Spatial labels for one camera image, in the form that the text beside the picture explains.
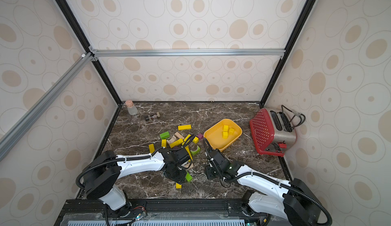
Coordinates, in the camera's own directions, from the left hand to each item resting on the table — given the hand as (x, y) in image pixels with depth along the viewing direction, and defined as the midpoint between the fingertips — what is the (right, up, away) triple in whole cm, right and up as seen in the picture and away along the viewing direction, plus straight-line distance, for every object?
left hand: (185, 181), depth 80 cm
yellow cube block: (+24, +23, +18) cm, 38 cm away
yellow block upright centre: (0, +21, +19) cm, 28 cm away
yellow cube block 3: (+29, +25, +20) cm, 43 cm away
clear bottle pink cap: (-41, +40, +30) cm, 65 cm away
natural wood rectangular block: (-6, +22, +20) cm, 30 cm away
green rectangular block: (-15, +22, +20) cm, 33 cm away
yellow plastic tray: (+17, +22, +20) cm, 34 cm away
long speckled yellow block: (-5, +19, +15) cm, 25 cm away
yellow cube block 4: (+5, +19, +21) cm, 28 cm away
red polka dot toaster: (+48, +26, +2) cm, 54 cm away
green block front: (+2, +2, +1) cm, 3 cm away
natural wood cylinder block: (+3, +5, +7) cm, 10 cm away
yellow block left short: (-22, +15, +14) cm, 30 cm away
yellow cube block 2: (+25, +27, +21) cm, 43 cm away
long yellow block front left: (-3, -2, -1) cm, 4 cm away
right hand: (+14, +5, +3) cm, 16 cm away
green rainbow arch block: (+6, +13, +11) cm, 18 cm away
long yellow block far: (-3, +27, +25) cm, 37 cm away
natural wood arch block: (-11, +19, +16) cm, 28 cm away
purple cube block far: (+8, +22, +14) cm, 28 cm away
